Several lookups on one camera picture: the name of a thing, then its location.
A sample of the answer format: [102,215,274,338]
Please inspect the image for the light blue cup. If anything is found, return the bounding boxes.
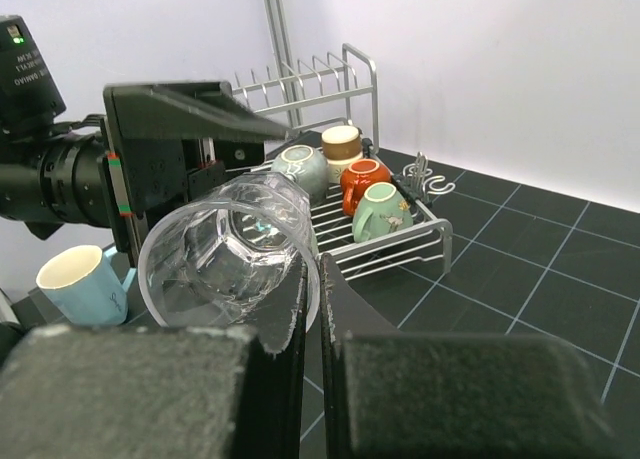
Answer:
[36,245,136,326]

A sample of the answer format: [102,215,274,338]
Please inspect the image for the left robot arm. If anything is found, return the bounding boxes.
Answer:
[1,15,293,263]

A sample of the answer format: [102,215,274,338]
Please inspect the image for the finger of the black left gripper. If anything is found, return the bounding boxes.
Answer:
[112,81,291,142]

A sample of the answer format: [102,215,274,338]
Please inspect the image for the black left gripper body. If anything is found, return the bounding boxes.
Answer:
[0,83,266,268]

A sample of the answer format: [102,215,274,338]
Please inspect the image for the orange glazed ceramic mug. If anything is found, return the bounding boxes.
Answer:
[340,158,391,216]

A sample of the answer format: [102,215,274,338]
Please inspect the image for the cream cup with cork band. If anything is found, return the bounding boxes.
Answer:
[321,125,363,184]

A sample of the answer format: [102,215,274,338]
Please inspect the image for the aluminium frame post left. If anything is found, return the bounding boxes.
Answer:
[263,0,302,126]

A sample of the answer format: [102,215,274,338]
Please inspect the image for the grey ceramic mug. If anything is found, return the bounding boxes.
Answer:
[271,144,329,206]

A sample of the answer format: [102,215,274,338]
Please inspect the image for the grey rack hook back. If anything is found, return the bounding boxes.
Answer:
[400,152,456,203]

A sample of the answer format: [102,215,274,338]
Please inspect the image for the grey metal dish rack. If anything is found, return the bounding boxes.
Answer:
[233,43,455,280]

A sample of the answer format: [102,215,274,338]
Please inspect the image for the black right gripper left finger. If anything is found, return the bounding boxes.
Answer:
[1,261,308,458]

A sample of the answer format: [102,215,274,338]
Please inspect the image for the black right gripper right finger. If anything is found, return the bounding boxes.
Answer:
[319,254,615,458]

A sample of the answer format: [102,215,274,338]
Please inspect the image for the small clear glass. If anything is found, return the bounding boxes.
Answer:
[138,171,320,326]

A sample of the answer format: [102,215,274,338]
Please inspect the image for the mint green mug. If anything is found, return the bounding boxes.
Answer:
[352,182,413,243]

